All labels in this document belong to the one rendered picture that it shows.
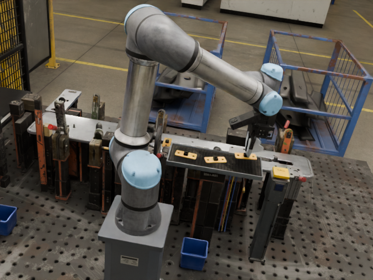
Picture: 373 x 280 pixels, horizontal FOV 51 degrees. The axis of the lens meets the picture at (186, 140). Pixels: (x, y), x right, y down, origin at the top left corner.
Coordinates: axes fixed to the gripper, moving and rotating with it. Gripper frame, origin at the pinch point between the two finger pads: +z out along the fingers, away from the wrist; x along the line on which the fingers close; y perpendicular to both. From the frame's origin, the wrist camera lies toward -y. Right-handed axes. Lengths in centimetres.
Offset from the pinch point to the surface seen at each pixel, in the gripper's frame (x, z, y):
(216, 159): -0.2, 4.4, -11.2
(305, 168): 24.6, 21.2, 36.7
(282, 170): -2.7, 5.2, 15.1
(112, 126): 48, 21, -57
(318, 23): 769, 111, 315
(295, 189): 7.6, 21.3, 27.4
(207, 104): 205, 77, 12
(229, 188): 12.0, 27.0, -0.3
